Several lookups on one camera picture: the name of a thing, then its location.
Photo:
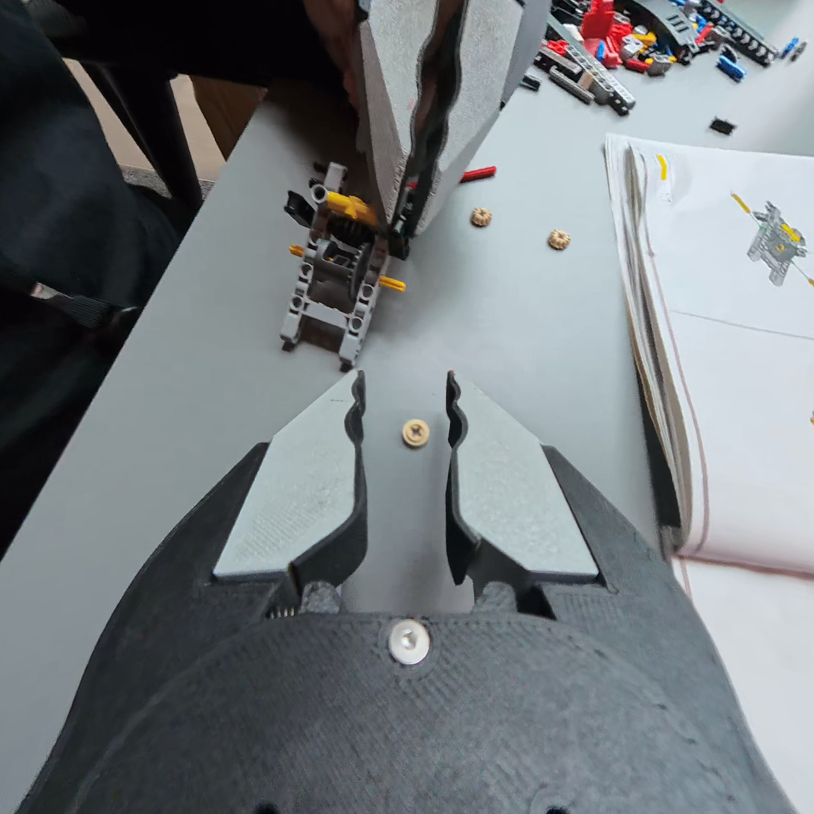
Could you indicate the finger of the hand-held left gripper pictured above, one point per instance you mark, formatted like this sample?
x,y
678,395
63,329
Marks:
x,y
388,95
483,63

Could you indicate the wooden post with bolts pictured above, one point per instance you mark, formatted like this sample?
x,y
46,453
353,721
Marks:
x,y
222,114

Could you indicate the tan lego bevel gear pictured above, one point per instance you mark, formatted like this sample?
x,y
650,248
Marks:
x,y
558,239
481,217
415,432

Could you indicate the grey lego gear frame assembly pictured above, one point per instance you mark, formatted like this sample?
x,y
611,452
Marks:
x,y
296,311

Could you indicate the black chair frame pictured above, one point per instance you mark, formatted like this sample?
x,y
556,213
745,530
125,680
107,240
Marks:
x,y
159,127

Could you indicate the red lego axle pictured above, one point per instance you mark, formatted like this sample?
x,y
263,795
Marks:
x,y
477,173

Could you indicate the small black lego piece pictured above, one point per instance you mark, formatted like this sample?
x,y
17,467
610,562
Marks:
x,y
722,125

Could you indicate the white lego instruction booklet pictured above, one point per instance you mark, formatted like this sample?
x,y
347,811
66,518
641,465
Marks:
x,y
731,381

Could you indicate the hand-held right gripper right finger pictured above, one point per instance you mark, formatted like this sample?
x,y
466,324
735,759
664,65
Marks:
x,y
515,509

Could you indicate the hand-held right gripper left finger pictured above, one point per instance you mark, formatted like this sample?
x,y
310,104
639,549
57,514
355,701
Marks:
x,y
299,502

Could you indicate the person's left hand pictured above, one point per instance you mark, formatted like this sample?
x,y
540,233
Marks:
x,y
327,25

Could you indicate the person's black clothing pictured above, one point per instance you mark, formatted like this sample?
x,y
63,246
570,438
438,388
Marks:
x,y
63,222

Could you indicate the person's left forearm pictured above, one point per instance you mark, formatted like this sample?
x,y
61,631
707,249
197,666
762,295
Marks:
x,y
191,32

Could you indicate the pile of lego pieces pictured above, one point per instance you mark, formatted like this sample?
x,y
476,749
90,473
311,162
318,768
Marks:
x,y
636,44

